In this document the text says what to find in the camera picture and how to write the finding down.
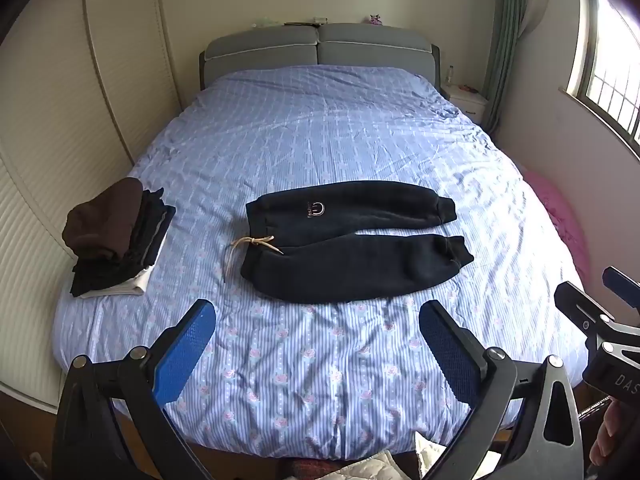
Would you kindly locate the blue floral bedsheet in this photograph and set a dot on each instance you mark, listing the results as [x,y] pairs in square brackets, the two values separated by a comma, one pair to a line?
[325,135]

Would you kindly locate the cream slatted wardrobe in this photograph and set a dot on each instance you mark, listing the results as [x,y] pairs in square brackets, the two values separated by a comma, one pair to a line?
[50,110]

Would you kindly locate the white quilted cloth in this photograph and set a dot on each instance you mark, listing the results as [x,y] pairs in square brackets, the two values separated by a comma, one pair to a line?
[375,467]

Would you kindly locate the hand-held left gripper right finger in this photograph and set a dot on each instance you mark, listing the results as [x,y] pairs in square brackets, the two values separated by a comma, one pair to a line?
[450,355]

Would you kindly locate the black pants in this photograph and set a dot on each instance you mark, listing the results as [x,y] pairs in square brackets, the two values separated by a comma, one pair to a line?
[350,265]

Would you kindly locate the person's right hand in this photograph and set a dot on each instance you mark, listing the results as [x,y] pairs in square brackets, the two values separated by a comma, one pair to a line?
[602,440]

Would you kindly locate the brown folded garment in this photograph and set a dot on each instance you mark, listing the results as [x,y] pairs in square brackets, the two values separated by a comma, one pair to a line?
[105,225]

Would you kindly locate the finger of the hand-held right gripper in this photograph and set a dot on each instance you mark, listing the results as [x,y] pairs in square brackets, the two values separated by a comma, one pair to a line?
[580,307]
[622,282]

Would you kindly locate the green curtain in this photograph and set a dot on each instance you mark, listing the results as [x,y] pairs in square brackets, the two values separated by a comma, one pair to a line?
[505,35]

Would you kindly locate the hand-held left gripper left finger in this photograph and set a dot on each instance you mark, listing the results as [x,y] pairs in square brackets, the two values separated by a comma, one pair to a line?
[185,355]

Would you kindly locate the black folded clothes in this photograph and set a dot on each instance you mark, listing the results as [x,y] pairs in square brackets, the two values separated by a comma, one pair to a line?
[147,232]

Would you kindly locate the grey padded headboard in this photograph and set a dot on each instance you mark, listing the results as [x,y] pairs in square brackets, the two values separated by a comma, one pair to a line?
[320,45]

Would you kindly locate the pink cloth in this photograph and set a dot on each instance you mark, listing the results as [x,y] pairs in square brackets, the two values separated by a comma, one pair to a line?
[560,215]

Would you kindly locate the white nightstand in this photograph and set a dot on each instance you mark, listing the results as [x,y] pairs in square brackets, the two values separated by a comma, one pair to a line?
[467,105]

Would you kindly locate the window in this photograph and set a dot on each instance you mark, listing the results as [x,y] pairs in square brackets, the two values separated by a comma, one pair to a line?
[615,85]

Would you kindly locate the white folded garment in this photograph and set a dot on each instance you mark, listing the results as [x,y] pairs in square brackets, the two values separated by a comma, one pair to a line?
[132,285]

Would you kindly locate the small clear bottle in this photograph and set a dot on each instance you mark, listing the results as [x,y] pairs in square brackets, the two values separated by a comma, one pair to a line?
[452,76]

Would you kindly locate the purple toy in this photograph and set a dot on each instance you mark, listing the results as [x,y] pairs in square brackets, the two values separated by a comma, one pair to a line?
[376,19]

